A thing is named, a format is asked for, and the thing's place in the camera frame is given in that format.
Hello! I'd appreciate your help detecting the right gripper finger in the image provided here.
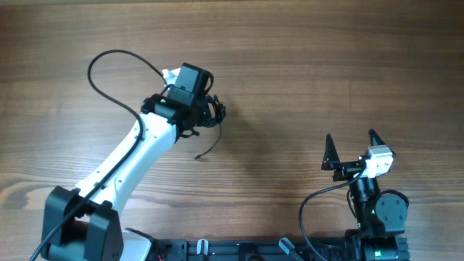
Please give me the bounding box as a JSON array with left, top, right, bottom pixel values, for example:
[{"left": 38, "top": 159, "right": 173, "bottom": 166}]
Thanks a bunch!
[
  {"left": 321, "top": 133, "right": 341, "bottom": 170},
  {"left": 368, "top": 129, "right": 396, "bottom": 157}
]

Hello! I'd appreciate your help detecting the black usb cable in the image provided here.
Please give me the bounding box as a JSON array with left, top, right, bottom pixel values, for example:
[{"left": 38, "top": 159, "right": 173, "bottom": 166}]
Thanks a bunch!
[{"left": 181, "top": 94, "right": 228, "bottom": 161}]

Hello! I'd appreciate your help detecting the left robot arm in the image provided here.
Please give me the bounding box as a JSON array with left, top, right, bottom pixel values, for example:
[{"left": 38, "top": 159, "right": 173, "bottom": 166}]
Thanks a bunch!
[{"left": 31, "top": 63, "right": 217, "bottom": 260}]

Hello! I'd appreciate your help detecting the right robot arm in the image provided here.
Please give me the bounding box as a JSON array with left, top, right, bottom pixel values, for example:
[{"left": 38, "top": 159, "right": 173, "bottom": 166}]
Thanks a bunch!
[{"left": 321, "top": 129, "right": 410, "bottom": 261}]

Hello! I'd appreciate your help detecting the right camera cable black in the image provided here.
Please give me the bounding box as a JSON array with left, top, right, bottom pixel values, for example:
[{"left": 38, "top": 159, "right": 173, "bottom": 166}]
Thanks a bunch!
[{"left": 298, "top": 172, "right": 362, "bottom": 261}]

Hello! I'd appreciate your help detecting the camera cable black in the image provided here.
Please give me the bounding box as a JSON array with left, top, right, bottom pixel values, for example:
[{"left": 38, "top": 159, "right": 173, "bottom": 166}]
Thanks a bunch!
[
  {"left": 28, "top": 49, "right": 171, "bottom": 261},
  {"left": 298, "top": 172, "right": 362, "bottom": 261}
]

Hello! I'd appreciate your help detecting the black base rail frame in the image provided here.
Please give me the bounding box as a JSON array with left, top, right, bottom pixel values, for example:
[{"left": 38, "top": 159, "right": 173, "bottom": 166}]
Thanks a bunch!
[{"left": 144, "top": 237, "right": 410, "bottom": 261}]

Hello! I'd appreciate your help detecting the left camera cable black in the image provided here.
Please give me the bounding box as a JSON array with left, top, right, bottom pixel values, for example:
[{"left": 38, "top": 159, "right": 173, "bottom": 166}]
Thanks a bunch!
[{"left": 28, "top": 49, "right": 171, "bottom": 261}]

